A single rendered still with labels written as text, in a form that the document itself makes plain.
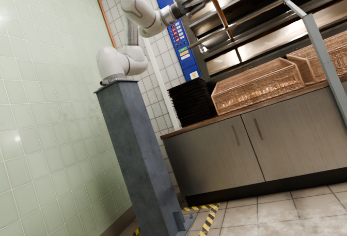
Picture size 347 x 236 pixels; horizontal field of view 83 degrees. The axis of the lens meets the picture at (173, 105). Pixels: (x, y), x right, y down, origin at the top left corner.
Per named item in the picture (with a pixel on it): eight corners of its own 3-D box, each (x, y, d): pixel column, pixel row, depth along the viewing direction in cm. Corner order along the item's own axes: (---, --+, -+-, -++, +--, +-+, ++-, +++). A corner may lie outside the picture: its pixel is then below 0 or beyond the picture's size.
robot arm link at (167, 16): (170, 28, 109) (179, 23, 107) (163, 23, 101) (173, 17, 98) (164, 13, 109) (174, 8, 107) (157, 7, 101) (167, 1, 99)
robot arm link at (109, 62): (97, 83, 132) (87, 53, 134) (120, 81, 146) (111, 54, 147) (109, 74, 122) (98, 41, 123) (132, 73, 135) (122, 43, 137)
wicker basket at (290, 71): (226, 110, 183) (216, 82, 185) (293, 88, 161) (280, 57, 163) (217, 116, 138) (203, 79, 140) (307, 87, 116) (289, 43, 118)
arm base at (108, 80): (92, 91, 125) (89, 83, 125) (116, 90, 145) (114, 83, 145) (112, 80, 117) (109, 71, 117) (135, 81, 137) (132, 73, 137)
